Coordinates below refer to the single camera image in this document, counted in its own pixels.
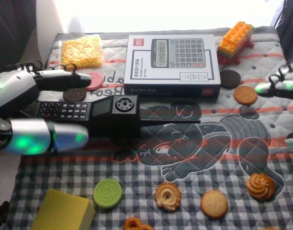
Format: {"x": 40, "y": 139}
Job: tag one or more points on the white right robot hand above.
{"x": 287, "y": 86}

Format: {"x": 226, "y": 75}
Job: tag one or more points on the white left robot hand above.
{"x": 22, "y": 139}

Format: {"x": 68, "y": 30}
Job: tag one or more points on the black telephone handset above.
{"x": 122, "y": 117}

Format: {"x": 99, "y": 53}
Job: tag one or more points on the telephone base with keypad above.
{"x": 141, "y": 60}

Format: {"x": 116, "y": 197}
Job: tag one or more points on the round tan biscuit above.
{"x": 245, "y": 95}
{"x": 213, "y": 204}

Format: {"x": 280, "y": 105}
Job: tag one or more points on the dark brown sandwich cookie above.
{"x": 74, "y": 95}
{"x": 230, "y": 79}

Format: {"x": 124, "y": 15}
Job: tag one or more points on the orange green red brick stack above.
{"x": 235, "y": 36}

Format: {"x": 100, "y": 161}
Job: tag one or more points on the yellow foam cube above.
{"x": 62, "y": 210}

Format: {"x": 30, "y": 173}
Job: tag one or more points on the pink sandwich cookie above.
{"x": 98, "y": 81}

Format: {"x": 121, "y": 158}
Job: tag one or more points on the green sandwich cookie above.
{"x": 107, "y": 193}

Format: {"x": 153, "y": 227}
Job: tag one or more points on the rosette butter cookie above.
{"x": 260, "y": 187}

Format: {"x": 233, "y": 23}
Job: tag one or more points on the bag of yellow beads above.
{"x": 82, "y": 52}

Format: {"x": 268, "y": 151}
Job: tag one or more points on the grey bear print quilt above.
{"x": 184, "y": 155}

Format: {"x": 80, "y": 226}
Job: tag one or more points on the pretzel-shaped cookie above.
{"x": 134, "y": 224}

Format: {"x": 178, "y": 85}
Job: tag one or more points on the small golden cookie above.
{"x": 271, "y": 228}

